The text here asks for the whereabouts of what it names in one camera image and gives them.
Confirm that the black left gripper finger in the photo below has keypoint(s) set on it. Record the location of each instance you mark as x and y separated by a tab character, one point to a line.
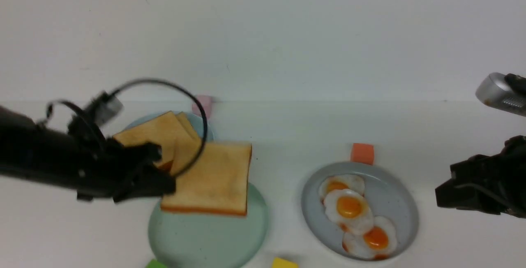
142	155
145	182

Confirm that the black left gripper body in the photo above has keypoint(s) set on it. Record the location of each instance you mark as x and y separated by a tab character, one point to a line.
107	169

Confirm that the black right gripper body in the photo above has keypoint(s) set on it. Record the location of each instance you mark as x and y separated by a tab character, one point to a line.
488	184

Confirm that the toast slice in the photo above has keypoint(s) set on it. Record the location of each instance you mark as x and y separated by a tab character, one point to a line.
186	124
216	184
165	130

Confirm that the fried egg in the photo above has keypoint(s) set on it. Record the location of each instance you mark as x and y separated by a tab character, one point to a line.
378	243
349	210
343	181

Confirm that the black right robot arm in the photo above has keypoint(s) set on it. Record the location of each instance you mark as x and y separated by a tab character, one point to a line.
488	184

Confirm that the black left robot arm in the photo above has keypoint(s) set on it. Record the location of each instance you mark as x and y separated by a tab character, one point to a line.
31	152

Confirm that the mint green plate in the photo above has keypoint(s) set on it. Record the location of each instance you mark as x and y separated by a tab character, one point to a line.
209	241

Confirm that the light blue bread plate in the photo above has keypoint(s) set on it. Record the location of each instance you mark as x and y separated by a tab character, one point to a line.
195	121

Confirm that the green foam cube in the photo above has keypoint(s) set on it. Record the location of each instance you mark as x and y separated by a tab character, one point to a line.
155	264

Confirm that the pink foam cube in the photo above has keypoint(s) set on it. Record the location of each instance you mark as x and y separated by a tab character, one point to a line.
206	103

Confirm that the grey speckled egg plate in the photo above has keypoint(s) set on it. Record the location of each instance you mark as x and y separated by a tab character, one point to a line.
386	195

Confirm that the orange foam cube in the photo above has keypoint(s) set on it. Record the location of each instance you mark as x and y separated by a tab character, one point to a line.
362	153

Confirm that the yellow foam cube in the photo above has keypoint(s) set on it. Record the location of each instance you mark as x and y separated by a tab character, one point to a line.
279	262

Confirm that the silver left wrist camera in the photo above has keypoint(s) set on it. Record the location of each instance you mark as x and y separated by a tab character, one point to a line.
103	108

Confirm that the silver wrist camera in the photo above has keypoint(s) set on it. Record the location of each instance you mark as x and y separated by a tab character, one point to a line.
103	108
504	92

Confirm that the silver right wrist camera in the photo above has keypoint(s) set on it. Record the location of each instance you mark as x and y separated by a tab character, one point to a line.
504	92

